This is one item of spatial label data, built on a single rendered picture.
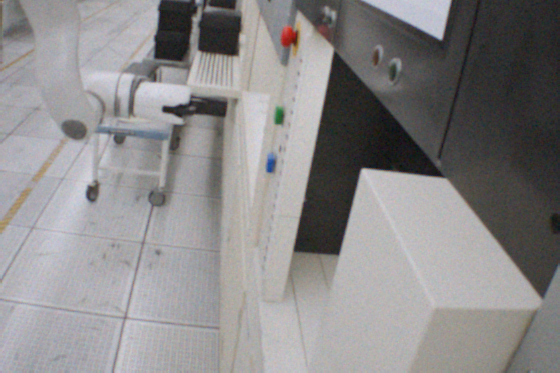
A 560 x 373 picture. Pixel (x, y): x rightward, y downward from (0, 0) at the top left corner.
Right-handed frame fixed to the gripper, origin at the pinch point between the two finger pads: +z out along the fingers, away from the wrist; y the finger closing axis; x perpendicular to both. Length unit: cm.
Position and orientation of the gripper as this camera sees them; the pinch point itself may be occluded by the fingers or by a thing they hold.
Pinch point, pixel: (216, 107)
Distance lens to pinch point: 100.5
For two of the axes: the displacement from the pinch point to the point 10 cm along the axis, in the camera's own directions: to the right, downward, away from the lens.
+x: 1.6, -9.1, -3.8
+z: 9.8, 1.2, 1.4
